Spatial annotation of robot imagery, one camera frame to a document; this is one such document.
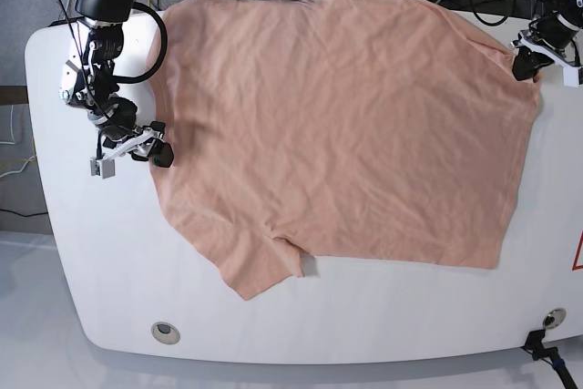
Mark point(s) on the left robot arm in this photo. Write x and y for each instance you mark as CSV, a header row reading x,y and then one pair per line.
x,y
571,9

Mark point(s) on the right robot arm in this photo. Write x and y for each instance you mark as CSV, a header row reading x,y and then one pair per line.
x,y
89,83

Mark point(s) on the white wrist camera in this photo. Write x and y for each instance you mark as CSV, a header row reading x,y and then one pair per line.
x,y
103,168
572,76

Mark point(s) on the right grey table grommet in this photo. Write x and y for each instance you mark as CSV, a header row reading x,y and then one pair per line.
x,y
554,318

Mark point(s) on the peach pink T-shirt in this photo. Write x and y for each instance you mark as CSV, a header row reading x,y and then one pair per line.
x,y
376,129

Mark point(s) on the grey table grommet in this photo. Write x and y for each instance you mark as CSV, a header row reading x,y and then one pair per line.
x,y
165,333
554,318

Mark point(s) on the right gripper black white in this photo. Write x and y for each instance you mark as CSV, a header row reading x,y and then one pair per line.
x,y
118,134

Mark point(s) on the black clamp with cable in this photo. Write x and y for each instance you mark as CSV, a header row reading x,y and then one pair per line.
x,y
539,352

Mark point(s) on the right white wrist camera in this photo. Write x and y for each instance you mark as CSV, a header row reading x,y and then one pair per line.
x,y
103,168

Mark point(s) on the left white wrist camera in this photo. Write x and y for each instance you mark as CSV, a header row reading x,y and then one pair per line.
x,y
572,76

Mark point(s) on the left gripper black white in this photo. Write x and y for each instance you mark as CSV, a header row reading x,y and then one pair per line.
x,y
548,40

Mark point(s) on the red triangle warning sticker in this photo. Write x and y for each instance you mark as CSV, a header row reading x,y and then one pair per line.
x,y
578,263

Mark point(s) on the left grey table grommet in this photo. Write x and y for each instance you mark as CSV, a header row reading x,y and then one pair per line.
x,y
165,333

